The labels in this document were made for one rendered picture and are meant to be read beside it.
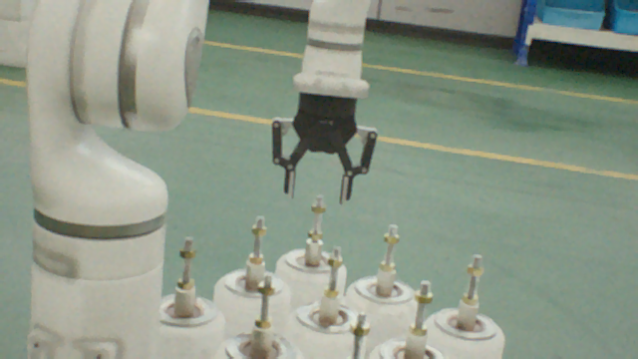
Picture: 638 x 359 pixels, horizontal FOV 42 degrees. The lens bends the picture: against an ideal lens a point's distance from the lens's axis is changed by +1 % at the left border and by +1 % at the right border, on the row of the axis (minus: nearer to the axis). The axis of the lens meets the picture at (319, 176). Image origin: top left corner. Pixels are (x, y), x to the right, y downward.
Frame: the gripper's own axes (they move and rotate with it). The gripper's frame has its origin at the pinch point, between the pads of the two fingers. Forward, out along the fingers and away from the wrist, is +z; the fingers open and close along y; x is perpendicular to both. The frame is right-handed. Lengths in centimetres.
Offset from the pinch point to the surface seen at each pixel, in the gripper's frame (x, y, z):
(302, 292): 4.7, 0.5, 12.7
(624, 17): -402, -180, -4
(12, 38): -228, 122, 21
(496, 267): -69, -44, 35
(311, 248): 1.1, -0.1, 7.8
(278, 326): 12.2, 3.1, 14.2
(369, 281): 5.3, -7.9, 9.9
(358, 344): 33.5, -4.8, 4.5
